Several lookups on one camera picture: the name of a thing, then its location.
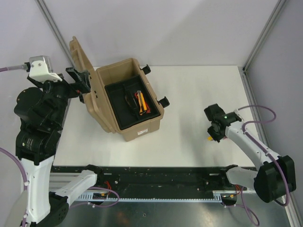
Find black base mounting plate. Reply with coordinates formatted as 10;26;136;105
53;166;247;192

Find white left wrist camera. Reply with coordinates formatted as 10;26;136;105
25;55;63;84

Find tan plastic tool box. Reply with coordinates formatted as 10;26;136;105
69;36;169;141

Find black tool box tray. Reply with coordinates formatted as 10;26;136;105
105;75;160;130

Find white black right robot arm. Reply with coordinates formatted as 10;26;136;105
204;104;296;207

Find aluminium corner post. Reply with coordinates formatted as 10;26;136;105
242;0;289;73
34;0;76;67

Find yellow black utility knife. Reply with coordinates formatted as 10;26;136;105
137;90;147;115

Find red black pliers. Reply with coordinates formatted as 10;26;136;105
135;90;151;115

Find grey slotted cable duct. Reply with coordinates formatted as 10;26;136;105
78;190;237;203

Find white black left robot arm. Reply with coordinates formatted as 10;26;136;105
14;68;105;227

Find left aluminium corner post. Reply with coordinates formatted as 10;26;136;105
34;0;76;67

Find right aluminium corner post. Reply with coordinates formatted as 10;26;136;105
242;0;289;73

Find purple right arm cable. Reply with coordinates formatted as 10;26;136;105
233;105;292;225

